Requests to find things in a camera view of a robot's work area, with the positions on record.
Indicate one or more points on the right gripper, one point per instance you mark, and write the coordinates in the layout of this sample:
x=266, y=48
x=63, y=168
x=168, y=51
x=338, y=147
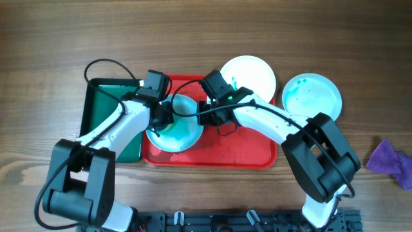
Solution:
x=203, y=120

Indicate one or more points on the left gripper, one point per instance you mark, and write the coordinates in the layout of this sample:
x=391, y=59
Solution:
x=169, y=116

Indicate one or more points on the light blue plate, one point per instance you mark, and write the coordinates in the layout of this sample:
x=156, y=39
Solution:
x=183, y=133
x=308, y=94

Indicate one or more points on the white plate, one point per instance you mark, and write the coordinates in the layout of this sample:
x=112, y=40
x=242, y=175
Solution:
x=250, y=72

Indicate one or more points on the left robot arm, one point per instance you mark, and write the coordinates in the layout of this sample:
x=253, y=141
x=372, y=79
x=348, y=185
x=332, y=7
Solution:
x=81, y=178

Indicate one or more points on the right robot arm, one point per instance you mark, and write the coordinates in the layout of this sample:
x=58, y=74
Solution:
x=320, y=157

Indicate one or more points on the red plastic tray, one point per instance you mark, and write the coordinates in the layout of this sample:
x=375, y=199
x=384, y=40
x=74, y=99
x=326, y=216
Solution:
x=224, y=147

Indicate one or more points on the dark green tray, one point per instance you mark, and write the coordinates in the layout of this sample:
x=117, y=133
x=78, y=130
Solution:
x=98, y=107

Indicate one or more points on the purple cloth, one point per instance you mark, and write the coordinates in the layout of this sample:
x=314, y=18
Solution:
x=386, y=160

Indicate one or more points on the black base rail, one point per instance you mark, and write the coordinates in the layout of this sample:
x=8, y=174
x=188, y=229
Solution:
x=275, y=221

